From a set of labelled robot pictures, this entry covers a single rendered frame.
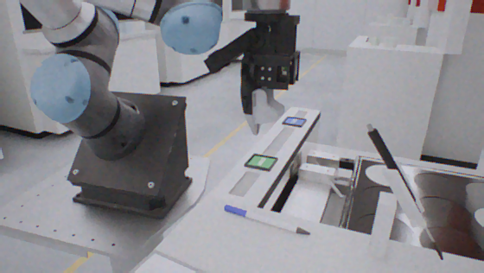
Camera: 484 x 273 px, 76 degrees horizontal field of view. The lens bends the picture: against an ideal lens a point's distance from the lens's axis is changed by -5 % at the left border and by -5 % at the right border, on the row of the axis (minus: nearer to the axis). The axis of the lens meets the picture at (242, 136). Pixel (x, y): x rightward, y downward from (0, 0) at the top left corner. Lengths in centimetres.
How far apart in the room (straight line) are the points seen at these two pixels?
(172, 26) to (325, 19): 830
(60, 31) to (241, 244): 51
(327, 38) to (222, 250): 834
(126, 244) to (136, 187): 13
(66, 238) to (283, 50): 58
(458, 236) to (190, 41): 56
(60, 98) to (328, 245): 51
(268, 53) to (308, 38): 824
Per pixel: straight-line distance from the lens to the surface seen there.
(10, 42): 358
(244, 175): 64
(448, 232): 69
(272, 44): 54
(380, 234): 46
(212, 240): 48
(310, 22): 874
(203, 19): 41
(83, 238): 77
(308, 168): 78
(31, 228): 86
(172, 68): 515
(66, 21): 70
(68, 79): 66
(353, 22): 858
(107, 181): 81
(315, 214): 68
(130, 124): 77
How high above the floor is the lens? 128
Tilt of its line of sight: 23 degrees down
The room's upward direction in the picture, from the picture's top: straight up
